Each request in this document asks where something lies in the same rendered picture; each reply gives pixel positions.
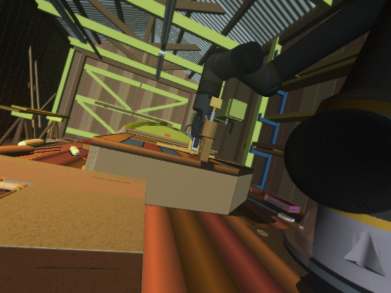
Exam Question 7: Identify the blue orange striped hatch board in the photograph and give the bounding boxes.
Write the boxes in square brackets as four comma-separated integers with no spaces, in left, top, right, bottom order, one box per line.
[120,136,196,157]

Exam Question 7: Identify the grey hanging strip lamp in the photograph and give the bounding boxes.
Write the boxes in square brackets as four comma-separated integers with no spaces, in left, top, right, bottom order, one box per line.
[155,0,175,81]

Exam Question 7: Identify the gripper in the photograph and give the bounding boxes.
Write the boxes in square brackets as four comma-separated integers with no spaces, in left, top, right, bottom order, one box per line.
[186,92,213,151]

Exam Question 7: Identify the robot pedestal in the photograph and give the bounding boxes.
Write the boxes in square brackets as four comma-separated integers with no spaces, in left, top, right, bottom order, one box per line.
[246,198,391,293]

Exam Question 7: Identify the brown wooden pole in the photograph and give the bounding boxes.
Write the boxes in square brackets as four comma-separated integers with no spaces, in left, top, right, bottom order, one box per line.
[33,59,42,129]
[27,45,35,129]

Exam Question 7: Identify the brown cream hatch board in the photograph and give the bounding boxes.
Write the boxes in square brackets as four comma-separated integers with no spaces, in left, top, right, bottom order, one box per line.
[127,128,189,144]

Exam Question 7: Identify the lime green wall box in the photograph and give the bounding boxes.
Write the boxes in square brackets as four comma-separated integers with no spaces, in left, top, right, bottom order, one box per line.
[220,98,249,123]

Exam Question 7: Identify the wooden trestle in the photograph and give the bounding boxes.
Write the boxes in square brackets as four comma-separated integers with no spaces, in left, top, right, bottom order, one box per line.
[0,103,71,146]

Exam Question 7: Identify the pink flat bar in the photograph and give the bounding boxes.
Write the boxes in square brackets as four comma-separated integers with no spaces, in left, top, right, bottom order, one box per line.
[264,193,294,206]

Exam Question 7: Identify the wooden board rack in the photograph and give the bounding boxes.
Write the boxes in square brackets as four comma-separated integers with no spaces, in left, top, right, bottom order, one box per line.
[0,154,147,293]

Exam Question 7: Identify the long cream wooden fid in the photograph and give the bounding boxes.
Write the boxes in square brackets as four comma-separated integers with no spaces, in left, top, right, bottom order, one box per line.
[17,138,45,147]

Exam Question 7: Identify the blue lumber rack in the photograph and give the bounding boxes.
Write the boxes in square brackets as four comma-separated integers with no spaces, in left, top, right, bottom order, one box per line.
[244,88,317,190]

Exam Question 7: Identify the beige locker mock-up body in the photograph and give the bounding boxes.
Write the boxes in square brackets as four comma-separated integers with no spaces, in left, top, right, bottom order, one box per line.
[84,134,255,215]

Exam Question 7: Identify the brown barn door green braces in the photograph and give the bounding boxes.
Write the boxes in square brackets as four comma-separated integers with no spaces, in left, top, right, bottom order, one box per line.
[51,45,201,144]

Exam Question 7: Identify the tan hatch board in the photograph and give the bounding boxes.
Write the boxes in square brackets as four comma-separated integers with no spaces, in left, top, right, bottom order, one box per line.
[0,182,145,254]

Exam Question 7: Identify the orange wooden fid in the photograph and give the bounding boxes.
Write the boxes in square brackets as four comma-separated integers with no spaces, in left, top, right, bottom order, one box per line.
[0,145,35,155]

